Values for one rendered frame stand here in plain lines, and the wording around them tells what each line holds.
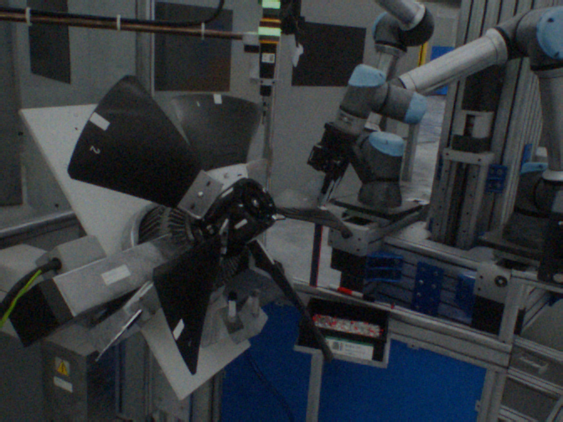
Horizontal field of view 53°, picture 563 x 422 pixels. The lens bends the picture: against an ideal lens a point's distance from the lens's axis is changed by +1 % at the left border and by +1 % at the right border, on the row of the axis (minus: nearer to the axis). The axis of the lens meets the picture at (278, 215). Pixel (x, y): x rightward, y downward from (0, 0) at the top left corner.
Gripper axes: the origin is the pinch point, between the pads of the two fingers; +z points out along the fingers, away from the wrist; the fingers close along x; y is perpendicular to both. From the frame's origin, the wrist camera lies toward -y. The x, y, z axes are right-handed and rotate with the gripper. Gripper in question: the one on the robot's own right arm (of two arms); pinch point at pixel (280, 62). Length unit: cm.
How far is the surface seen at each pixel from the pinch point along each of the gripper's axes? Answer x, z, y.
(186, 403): -21, 72, -69
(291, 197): -23, 32, -31
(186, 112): -4, 11, -50
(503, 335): -78, 60, -16
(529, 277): -81, 43, -16
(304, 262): 77, 148, 197
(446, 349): -65, 68, -16
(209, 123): -9, 13, -49
